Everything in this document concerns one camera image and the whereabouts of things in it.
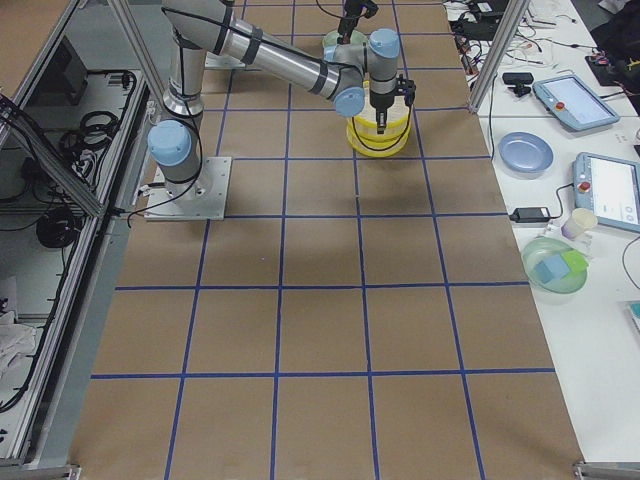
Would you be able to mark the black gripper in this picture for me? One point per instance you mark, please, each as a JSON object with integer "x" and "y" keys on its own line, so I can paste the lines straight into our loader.
{"x": 346, "y": 22}
{"x": 382, "y": 102}

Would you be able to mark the yellow steamer basket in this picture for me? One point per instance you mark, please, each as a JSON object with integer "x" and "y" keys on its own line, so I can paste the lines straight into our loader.
{"x": 365, "y": 122}
{"x": 388, "y": 146}

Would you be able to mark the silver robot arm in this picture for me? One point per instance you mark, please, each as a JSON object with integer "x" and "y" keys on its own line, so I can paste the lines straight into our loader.
{"x": 349, "y": 75}

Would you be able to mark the black webcam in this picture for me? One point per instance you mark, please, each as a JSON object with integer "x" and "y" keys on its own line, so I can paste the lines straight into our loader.
{"x": 519, "y": 83}

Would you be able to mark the blue plate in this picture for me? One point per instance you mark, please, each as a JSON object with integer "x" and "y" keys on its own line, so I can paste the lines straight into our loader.
{"x": 525, "y": 155}

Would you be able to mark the black power adapter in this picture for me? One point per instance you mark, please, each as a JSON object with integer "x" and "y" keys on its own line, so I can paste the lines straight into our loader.
{"x": 530, "y": 215}

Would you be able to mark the far teach pendant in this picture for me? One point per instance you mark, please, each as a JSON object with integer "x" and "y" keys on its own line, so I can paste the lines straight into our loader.
{"x": 573, "y": 103}

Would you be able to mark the teach pendant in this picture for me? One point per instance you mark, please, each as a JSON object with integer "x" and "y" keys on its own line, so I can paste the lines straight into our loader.
{"x": 609, "y": 187}
{"x": 573, "y": 103}

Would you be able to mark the paper cup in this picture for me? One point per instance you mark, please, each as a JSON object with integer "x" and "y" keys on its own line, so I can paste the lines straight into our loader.
{"x": 579, "y": 222}

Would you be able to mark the blue foam block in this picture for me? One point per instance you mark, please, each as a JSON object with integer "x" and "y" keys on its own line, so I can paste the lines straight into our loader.
{"x": 549, "y": 269}

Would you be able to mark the green glass bowl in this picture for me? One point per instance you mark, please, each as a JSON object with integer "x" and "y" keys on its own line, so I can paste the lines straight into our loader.
{"x": 542, "y": 247}

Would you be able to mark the near teach pendant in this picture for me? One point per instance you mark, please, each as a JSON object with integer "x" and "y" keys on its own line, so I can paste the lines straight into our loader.
{"x": 609, "y": 187}

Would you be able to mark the green foam block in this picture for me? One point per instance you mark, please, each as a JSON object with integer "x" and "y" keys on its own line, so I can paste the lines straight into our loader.
{"x": 575, "y": 261}

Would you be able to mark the white crumpled cloth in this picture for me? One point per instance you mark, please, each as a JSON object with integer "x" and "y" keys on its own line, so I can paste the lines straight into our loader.
{"x": 18, "y": 341}

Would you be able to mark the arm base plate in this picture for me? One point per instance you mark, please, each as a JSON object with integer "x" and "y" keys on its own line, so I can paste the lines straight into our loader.
{"x": 206, "y": 199}
{"x": 222, "y": 62}

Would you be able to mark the aluminium frame post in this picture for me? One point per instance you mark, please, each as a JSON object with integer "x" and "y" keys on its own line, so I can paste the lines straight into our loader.
{"x": 504, "y": 35}

